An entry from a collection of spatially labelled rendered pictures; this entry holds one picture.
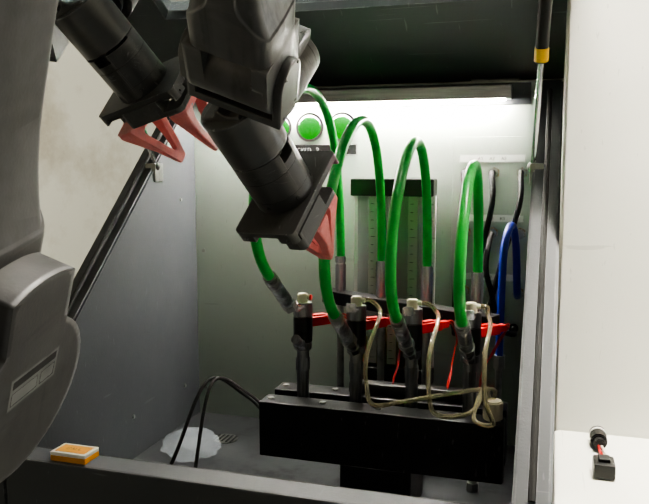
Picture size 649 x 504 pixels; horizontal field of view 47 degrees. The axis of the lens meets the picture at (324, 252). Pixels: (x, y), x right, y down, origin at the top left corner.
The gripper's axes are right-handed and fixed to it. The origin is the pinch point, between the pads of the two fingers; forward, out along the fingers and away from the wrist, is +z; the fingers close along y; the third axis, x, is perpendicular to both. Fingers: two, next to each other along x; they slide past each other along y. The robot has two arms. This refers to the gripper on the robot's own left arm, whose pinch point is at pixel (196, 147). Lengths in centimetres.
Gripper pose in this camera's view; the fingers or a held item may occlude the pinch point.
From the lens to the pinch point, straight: 84.2
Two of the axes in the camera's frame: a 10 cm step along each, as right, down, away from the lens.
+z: 4.9, 6.3, 6.1
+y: -8.5, 1.9, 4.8
